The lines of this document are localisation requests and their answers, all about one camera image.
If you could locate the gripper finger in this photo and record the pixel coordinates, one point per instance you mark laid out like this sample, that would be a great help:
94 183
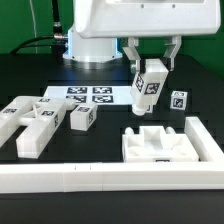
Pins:
173 45
132 53

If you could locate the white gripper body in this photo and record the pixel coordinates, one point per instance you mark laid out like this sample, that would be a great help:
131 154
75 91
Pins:
146 18

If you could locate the white chair seat part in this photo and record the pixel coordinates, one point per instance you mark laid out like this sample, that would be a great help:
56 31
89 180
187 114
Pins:
157 144

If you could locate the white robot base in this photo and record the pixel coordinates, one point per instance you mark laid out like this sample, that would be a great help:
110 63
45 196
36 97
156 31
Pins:
95 50

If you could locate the white chair back part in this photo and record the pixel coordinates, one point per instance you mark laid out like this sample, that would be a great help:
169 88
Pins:
41 117

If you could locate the white L-shaped obstacle fence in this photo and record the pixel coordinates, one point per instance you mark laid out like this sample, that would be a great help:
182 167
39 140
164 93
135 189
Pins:
207 173

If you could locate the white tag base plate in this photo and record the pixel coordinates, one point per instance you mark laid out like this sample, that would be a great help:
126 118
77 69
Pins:
102 95

